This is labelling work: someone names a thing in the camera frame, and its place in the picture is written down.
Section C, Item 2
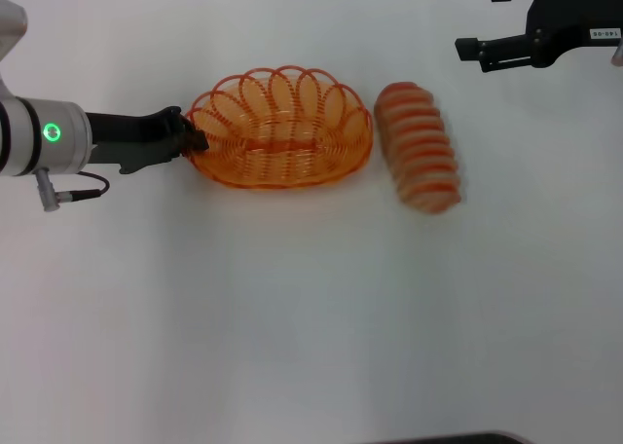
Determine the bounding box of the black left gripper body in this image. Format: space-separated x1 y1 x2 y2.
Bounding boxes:
85 105 190 175

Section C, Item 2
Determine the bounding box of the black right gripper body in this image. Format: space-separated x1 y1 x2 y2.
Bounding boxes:
524 0 623 70

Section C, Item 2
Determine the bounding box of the orange woven wire basket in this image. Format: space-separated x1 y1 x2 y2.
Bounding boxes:
185 65 375 189

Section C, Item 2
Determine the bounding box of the orange striped bread loaf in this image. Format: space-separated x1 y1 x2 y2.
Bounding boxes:
373 81 463 215

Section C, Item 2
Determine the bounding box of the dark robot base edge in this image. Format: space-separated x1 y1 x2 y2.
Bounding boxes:
384 430 532 444

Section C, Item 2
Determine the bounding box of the left wrist cable with plug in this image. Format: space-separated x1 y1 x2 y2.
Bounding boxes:
33 167 111 213

